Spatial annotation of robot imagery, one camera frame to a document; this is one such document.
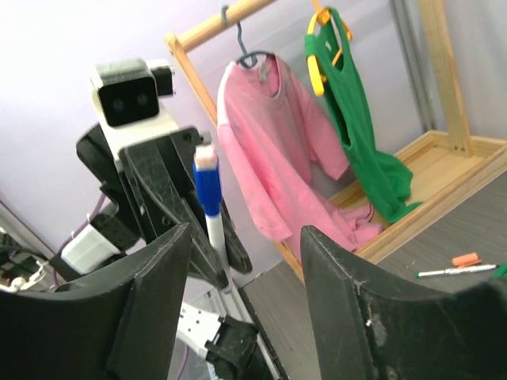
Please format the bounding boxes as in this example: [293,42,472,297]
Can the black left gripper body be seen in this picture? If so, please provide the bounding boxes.
[74,122,205,254]

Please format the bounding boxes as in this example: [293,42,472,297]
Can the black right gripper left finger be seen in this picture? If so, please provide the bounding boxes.
[1,224,191,379]

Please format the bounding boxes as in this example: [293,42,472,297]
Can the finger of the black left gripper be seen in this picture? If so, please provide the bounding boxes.
[220,200,253,275]
[119,138,229,289]

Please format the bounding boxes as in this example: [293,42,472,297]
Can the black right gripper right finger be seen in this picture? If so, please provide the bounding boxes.
[300,226,506,379]

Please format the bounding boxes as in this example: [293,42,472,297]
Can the blue marker cap with eraser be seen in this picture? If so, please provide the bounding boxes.
[193,144,223,217]

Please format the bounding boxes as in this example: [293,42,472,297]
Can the white marker with blue end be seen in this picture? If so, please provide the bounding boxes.
[204,203,233,295]

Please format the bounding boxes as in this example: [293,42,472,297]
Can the orange highlighter cap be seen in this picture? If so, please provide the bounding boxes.
[452,253,482,268]

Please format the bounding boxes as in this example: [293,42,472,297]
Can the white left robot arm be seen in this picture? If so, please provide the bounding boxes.
[55,125,270,379]

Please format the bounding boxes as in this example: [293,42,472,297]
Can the green pen cap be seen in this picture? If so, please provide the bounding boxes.
[491,262,507,279]

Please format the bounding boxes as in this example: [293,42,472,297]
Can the pink cloth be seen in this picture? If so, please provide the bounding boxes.
[217,56,383,257]

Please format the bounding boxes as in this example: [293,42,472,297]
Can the white marker with green end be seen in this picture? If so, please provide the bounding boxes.
[415,264,498,279]

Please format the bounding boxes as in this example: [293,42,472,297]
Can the blue-grey clothes hanger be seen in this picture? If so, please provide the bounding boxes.
[220,5,274,70]

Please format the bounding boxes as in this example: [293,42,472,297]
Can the green cloth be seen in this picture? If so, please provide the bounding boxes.
[322,7,420,224]

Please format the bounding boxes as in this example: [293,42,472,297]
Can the wooden rack base tray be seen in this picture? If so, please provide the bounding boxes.
[357,131,506,264]

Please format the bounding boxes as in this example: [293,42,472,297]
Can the yellow clothes hanger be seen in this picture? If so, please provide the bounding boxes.
[305,1,353,97]

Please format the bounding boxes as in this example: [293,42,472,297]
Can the wooden rack frame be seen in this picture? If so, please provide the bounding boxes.
[164,0,475,159]

